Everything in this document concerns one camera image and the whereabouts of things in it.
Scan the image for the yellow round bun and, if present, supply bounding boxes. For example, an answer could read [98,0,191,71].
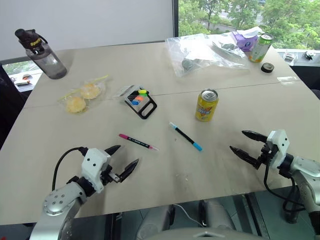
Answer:
[65,96,88,114]
[80,83,102,100]

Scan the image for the large clear plastic bag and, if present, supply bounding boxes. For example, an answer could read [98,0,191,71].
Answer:
[164,33,251,79]

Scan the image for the purple tissue pack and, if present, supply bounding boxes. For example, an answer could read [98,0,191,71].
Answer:
[230,25,264,53]

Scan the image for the pink marker pen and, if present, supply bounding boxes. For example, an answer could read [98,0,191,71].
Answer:
[118,133,160,152]

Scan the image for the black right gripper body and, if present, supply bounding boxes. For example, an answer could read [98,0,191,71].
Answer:
[254,144,275,171]

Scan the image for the grey robot torso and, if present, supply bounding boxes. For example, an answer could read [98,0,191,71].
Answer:
[146,225,254,240]

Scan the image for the yellow drink can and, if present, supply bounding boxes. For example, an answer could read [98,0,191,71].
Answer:
[194,88,220,123]

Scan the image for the black tape roll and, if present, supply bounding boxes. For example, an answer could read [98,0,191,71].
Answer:
[260,62,275,74]

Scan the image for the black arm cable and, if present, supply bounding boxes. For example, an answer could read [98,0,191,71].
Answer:
[51,146,88,192]
[263,163,309,214]

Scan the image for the black holder with colourful items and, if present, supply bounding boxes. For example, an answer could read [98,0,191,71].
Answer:
[112,84,158,120]

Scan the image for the grey rounded robot leg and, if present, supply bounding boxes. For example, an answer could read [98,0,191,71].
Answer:
[201,199,236,231]
[135,205,176,240]

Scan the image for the grey sports water bottle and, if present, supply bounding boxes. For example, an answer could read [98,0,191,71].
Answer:
[14,28,69,81]

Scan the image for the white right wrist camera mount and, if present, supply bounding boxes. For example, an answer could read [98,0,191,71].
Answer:
[265,129,291,171]

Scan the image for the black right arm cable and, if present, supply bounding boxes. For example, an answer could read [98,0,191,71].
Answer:
[263,163,309,214]

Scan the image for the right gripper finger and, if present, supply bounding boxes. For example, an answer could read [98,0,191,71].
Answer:
[229,145,259,167]
[241,129,269,144]

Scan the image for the dark window frame post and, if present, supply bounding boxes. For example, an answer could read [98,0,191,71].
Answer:
[172,0,180,39]

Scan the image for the small objects on windowsill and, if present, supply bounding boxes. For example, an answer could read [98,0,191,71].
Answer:
[14,73,33,87]

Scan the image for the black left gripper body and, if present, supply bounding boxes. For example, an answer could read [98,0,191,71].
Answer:
[100,164,126,187]

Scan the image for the green drink can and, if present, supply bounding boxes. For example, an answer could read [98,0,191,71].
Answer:
[247,33,274,64]

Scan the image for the white thin cable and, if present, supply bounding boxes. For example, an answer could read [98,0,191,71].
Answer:
[173,203,204,228]

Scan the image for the dark grey bagged object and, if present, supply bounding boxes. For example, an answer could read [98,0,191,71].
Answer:
[181,58,199,73]

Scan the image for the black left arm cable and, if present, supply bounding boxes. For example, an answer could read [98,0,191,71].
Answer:
[51,146,88,192]

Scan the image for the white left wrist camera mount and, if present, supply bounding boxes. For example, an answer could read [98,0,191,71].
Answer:
[81,147,112,194]

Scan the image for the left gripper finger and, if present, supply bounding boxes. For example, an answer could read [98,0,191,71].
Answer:
[119,157,141,183]
[104,144,122,157]

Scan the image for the clear zip bag yellow strip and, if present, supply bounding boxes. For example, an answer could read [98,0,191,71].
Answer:
[57,73,114,115]

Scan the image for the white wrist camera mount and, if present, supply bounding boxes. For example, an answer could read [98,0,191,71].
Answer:
[265,129,291,171]
[81,147,112,194]

